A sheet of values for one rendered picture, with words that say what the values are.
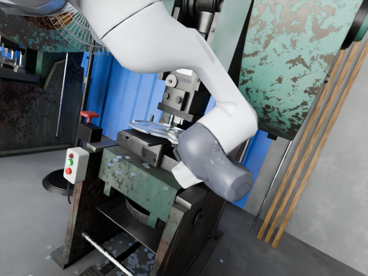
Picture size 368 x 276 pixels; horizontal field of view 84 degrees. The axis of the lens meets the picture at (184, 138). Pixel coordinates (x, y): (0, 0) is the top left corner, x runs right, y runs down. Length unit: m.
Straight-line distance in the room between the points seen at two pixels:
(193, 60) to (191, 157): 0.17
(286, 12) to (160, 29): 0.27
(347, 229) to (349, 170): 0.49
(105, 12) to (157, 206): 0.66
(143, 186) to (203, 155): 0.48
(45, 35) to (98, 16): 1.64
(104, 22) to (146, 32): 0.06
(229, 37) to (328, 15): 0.37
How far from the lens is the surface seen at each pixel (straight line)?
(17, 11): 0.46
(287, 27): 0.50
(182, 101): 0.83
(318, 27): 0.50
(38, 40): 1.95
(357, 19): 0.83
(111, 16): 0.33
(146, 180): 0.82
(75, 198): 1.07
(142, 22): 0.32
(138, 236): 1.03
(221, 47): 0.79
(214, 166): 0.40
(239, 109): 0.42
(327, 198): 2.13
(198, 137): 0.39
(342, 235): 2.25
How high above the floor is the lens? 1.01
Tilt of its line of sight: 15 degrees down
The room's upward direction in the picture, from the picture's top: 17 degrees clockwise
